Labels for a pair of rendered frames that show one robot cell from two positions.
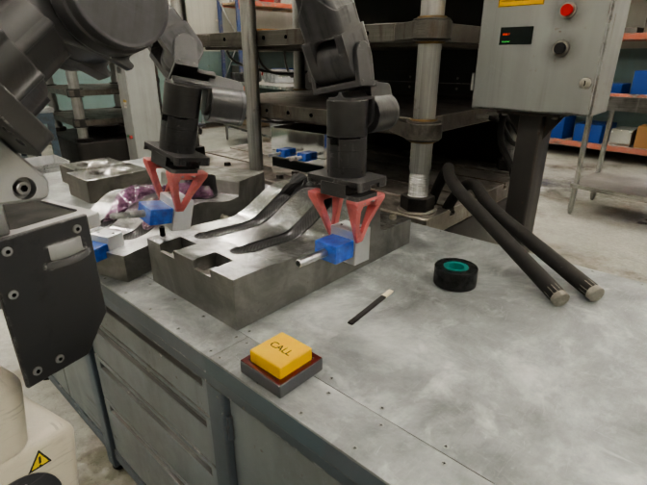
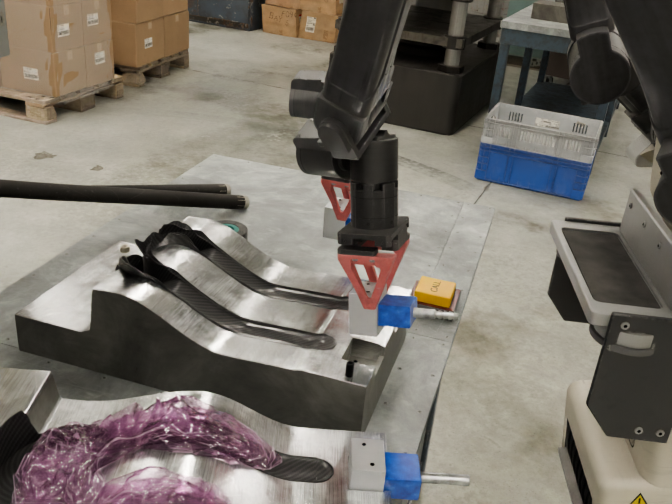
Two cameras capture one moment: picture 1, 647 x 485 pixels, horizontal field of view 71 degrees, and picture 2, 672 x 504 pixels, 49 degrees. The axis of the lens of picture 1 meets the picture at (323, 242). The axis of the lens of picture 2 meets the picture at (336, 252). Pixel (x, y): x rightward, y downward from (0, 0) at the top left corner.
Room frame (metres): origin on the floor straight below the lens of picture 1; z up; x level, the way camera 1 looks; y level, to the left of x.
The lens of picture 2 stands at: (1.17, 0.95, 1.42)
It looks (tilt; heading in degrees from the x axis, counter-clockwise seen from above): 26 degrees down; 243
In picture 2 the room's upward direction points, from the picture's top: 5 degrees clockwise
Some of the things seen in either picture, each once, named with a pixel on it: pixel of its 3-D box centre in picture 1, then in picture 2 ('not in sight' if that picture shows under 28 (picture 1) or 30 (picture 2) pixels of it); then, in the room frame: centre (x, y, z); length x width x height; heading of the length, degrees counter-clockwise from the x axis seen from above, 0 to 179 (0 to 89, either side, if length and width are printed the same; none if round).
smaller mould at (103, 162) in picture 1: (93, 171); not in sight; (1.57, 0.80, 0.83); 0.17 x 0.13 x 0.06; 138
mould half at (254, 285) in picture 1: (292, 230); (222, 305); (0.89, 0.06, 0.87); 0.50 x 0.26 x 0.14; 138
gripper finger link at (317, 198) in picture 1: (339, 207); (346, 190); (0.66, -0.02, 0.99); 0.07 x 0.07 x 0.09; 48
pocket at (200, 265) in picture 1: (214, 270); not in sight; (0.69, 0.18, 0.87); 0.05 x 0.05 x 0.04; 48
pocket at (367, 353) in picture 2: (178, 253); (362, 364); (0.76, 0.26, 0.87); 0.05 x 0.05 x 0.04; 48
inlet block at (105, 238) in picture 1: (88, 254); (409, 476); (0.79, 0.45, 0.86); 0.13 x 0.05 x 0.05; 155
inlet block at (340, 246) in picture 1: (329, 250); (366, 224); (0.63, -0.01, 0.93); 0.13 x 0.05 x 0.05; 137
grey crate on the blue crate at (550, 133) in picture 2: not in sight; (542, 132); (-1.64, -2.16, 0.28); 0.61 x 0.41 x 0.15; 131
